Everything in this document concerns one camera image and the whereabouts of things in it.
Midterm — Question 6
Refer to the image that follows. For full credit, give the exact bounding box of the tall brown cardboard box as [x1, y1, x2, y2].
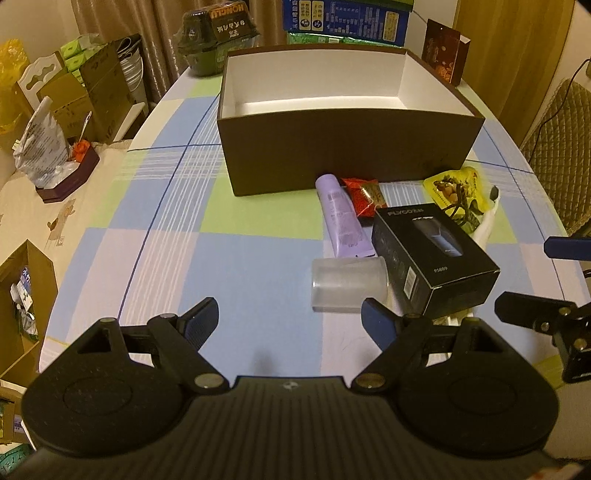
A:
[79, 39, 145, 141]

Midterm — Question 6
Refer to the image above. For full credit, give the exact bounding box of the open cardboard box with packets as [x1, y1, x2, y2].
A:
[0, 239, 60, 386]

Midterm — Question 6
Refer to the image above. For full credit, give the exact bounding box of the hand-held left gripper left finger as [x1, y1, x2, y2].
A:
[76, 296, 229, 393]

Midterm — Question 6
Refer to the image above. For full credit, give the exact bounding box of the dark red tray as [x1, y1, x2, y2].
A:
[35, 144, 101, 205]

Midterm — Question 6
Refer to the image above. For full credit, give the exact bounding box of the golden curtain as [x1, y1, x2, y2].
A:
[451, 0, 591, 151]

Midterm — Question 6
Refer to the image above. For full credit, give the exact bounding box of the purple cosmetic tube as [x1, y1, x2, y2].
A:
[315, 174, 377, 259]

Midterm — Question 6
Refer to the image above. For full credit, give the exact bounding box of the green and white carton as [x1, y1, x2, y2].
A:
[288, 30, 407, 48]

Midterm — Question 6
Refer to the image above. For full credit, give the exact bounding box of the checked cloth desktop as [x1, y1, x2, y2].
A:
[39, 39, 591, 376]

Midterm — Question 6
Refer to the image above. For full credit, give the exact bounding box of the yellow snack packet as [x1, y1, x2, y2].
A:
[423, 166, 491, 222]

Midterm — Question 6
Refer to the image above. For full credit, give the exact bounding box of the blue printed carton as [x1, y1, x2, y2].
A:
[281, 0, 413, 47]

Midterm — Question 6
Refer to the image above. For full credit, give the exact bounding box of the stack of small green boxes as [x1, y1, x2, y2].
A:
[60, 40, 95, 75]

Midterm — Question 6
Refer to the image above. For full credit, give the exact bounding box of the stack of metal bowls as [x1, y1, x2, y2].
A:
[116, 36, 147, 92]

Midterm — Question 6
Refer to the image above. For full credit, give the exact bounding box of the beige curtain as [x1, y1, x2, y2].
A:
[69, 0, 289, 104]

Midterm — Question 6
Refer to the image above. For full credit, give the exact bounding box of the cardboard box with white cutout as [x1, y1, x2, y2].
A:
[16, 50, 93, 141]

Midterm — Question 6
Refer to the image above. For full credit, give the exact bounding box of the quilted chair cushion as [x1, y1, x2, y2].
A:
[519, 78, 591, 215]

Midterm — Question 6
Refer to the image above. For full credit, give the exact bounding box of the black cable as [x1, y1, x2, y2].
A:
[522, 58, 591, 148]

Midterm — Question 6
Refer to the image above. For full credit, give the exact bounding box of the red snack packet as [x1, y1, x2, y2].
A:
[342, 176, 387, 217]

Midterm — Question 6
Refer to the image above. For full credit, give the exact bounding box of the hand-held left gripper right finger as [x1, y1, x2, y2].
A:
[353, 298, 504, 393]

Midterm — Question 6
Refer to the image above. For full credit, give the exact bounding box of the yellow plastic bag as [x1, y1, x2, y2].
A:
[0, 39, 32, 136]

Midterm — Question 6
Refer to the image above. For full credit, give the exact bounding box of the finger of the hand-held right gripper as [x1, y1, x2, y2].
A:
[544, 236, 591, 257]
[495, 292, 578, 335]

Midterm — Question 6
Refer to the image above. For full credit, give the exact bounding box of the black shaver box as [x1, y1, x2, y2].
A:
[371, 203, 501, 320]

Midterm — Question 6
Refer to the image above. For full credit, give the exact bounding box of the dark red printed box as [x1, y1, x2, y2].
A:
[422, 18, 472, 87]

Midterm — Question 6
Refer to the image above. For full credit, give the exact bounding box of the white plastic bag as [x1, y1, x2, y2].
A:
[13, 96, 78, 189]

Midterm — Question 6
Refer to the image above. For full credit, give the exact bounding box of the translucent plastic cup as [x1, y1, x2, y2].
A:
[311, 257, 389, 313]

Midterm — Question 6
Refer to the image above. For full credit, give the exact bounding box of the white plastic utensil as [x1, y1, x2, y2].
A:
[470, 185, 502, 254]

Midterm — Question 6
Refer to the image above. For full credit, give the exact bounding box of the dark green food container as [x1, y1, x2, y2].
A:
[178, 0, 260, 77]

